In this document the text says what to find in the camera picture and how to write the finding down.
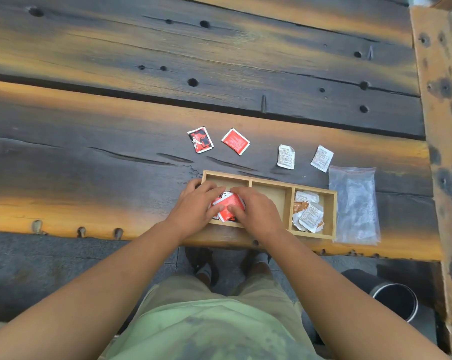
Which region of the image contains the red black sachet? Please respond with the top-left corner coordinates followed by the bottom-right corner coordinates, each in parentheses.
top-left (187, 126), bottom-right (214, 154)

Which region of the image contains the black lined metal bin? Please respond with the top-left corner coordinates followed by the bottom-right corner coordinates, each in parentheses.
top-left (341, 268), bottom-right (418, 323)

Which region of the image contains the white sachet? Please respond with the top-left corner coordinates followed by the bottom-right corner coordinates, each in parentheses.
top-left (277, 144), bottom-right (296, 170)
top-left (310, 145), bottom-right (334, 173)

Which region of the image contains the long rustic wooden bench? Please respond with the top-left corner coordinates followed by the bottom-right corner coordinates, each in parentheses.
top-left (409, 0), bottom-right (452, 355)

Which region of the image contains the person's light green shirt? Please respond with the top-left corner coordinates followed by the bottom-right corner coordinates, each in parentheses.
top-left (105, 275), bottom-right (320, 360)

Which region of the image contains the pile of white sachets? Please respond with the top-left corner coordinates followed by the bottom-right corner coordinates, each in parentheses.
top-left (292, 190), bottom-right (325, 234)

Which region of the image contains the person's right forearm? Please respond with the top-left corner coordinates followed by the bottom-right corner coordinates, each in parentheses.
top-left (259, 228), bottom-right (451, 360)

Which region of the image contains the person's black left shoe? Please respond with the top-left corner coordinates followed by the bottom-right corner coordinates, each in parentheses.
top-left (184, 247), bottom-right (219, 288)

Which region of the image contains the person's left hand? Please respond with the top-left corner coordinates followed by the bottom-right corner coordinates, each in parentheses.
top-left (165, 178), bottom-right (226, 241)

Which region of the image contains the person's right hand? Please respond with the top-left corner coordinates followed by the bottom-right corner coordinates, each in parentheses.
top-left (225, 186), bottom-right (286, 243)

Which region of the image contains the wooden three-compartment tray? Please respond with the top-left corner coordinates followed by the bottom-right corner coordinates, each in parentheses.
top-left (200, 169), bottom-right (338, 241)

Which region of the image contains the person's left forearm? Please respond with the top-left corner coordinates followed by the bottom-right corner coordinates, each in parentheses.
top-left (0, 220), bottom-right (189, 360)

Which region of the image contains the pile of red sachets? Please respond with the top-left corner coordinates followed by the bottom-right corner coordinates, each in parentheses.
top-left (210, 190), bottom-right (246, 223)

